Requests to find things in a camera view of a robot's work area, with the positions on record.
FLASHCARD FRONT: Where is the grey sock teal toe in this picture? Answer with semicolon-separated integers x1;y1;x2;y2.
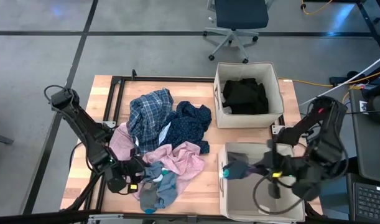
139;181;159;216

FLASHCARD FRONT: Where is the grey furniture leg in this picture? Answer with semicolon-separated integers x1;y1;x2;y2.
0;132;15;146

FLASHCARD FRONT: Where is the beige fabric storage bin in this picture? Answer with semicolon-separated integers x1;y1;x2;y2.
213;61;285;129
217;142;306;223

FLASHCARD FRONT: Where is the blue plaid shirt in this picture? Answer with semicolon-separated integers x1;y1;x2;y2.
126;88;175;156

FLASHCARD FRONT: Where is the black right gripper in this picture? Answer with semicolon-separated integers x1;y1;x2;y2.
248;139;293;200

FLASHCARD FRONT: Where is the blue-grey sock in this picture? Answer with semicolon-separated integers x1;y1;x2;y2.
142;161;164;184
154;170;178;210

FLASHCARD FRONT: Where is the office chair blue seat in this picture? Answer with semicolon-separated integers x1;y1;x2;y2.
203;0;270;65

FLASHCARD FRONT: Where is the black foreground bar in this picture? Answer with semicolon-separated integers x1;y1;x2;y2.
0;209;101;224

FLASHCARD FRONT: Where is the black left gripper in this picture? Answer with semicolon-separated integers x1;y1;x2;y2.
123;155;152;192

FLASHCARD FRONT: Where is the yellow cable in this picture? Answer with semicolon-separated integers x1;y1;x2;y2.
300;0;333;16
278;67;380;113

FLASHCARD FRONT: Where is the pink shirt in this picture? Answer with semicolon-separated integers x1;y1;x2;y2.
108;122;206;202

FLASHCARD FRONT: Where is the black keyboard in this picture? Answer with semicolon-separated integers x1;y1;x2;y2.
346;173;380;223

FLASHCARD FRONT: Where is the black aluminium table frame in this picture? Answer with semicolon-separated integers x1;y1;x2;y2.
62;68;285;223

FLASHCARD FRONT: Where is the white cable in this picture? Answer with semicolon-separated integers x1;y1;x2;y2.
298;52;380;107

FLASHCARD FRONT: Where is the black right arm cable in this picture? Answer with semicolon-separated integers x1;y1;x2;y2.
253;174;306;216

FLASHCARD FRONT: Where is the navy dotted shirt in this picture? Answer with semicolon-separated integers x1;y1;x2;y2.
160;100;213;156

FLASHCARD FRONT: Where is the black round device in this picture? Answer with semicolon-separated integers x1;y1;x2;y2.
362;81;380;124

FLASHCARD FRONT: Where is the black garment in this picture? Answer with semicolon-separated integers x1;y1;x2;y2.
222;77;270;116

